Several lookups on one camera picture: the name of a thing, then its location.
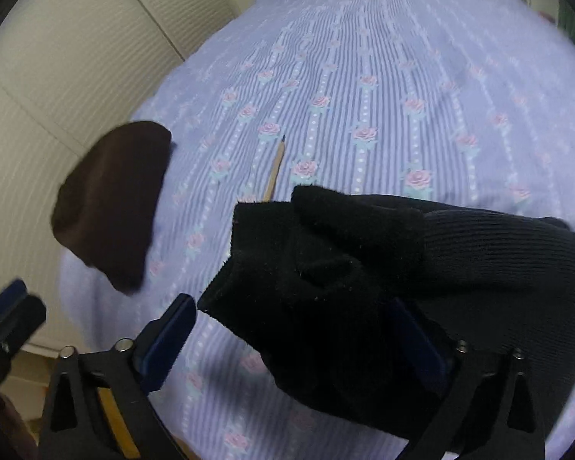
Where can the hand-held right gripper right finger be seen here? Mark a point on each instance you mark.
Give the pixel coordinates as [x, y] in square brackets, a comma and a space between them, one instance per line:
[424, 350]

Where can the folded brown garment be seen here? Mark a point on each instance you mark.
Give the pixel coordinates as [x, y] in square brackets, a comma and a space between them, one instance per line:
[110, 206]

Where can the purple floral bed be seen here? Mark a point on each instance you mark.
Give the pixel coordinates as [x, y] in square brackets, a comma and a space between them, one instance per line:
[388, 81]

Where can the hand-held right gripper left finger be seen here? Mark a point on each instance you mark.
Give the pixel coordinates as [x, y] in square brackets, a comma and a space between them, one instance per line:
[170, 345]

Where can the black pants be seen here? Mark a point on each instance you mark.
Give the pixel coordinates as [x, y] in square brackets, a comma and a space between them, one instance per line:
[364, 287]

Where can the person's left forearm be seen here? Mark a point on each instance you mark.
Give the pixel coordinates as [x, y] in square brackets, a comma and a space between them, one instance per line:
[2, 421]

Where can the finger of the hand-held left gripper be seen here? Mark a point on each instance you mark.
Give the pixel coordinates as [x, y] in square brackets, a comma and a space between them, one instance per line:
[24, 318]
[5, 299]

